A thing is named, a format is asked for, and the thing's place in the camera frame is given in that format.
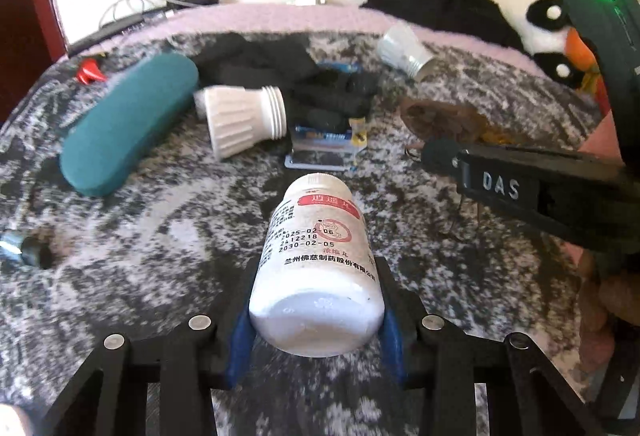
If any clear silver light bulb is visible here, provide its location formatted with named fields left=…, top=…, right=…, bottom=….
left=377, top=22, right=436, bottom=79

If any pink blanket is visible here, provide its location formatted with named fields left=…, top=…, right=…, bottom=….
left=55, top=3, right=556, bottom=76

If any brown hair claw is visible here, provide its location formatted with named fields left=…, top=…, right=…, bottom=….
left=399, top=97, right=490, bottom=143

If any blue battery pack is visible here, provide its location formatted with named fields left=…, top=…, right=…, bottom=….
left=285, top=116, right=368, bottom=173

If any person's right hand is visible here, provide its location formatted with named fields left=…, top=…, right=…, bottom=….
left=577, top=113, right=625, bottom=374

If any coiled grey cable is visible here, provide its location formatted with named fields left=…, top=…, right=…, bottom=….
left=99, top=0, right=168, bottom=27

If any black clothing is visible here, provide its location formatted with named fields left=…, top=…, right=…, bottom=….
left=360, top=0, right=526, bottom=52

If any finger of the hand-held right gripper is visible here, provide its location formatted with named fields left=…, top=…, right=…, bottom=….
left=422, top=138, right=640, bottom=263

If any red clip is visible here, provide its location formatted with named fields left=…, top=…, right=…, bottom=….
left=76, top=58, right=108, bottom=85

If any white ribbed light bulb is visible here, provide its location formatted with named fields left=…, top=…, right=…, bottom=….
left=193, top=84, right=287, bottom=161

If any white medicine bottle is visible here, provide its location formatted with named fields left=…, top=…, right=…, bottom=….
left=248, top=172, right=386, bottom=358

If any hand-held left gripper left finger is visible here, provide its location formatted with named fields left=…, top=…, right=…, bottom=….
left=57, top=261, right=261, bottom=436

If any panda plush toy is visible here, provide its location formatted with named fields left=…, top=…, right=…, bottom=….
left=524, top=0, right=603, bottom=92

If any black cables and remote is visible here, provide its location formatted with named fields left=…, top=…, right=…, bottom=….
left=66, top=0, right=222, bottom=58

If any small metal black part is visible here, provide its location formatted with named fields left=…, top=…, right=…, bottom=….
left=0, top=228, right=54, bottom=270

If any teal glasses case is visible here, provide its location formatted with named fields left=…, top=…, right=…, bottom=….
left=59, top=53, right=200, bottom=197

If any black cloth on table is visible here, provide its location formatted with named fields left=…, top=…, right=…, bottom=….
left=192, top=33, right=377, bottom=129

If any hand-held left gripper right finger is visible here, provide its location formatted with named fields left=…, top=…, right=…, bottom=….
left=370, top=257, right=596, bottom=436

